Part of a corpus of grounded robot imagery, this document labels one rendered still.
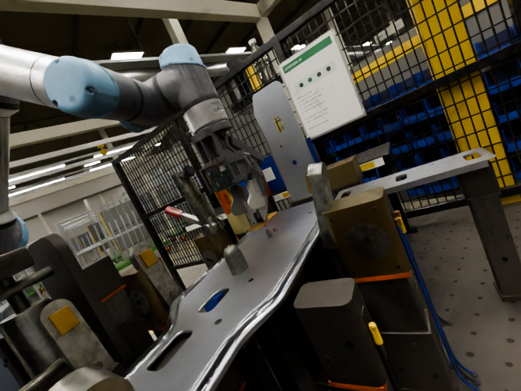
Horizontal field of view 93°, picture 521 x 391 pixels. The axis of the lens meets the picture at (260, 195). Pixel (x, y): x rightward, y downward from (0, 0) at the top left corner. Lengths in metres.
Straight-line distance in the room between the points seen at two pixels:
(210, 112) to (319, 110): 0.59
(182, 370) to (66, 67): 0.38
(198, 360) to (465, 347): 0.49
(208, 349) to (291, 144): 0.58
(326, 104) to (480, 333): 0.76
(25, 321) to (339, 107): 0.96
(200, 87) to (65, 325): 0.41
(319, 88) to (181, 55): 0.60
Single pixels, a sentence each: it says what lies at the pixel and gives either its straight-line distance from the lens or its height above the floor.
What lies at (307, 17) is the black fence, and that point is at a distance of 1.06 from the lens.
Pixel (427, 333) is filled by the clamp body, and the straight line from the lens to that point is 0.49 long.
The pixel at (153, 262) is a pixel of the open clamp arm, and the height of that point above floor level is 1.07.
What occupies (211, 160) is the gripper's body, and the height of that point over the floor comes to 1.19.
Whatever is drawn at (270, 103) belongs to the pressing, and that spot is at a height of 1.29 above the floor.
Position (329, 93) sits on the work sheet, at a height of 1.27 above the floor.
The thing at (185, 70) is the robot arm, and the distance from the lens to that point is 0.51.
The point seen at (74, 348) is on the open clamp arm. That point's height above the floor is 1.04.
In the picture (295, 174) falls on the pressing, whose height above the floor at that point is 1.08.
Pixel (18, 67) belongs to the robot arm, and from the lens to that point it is 0.51.
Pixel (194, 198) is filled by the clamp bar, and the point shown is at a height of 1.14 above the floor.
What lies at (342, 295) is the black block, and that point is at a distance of 0.30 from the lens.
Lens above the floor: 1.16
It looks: 7 degrees down
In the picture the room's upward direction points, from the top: 25 degrees counter-clockwise
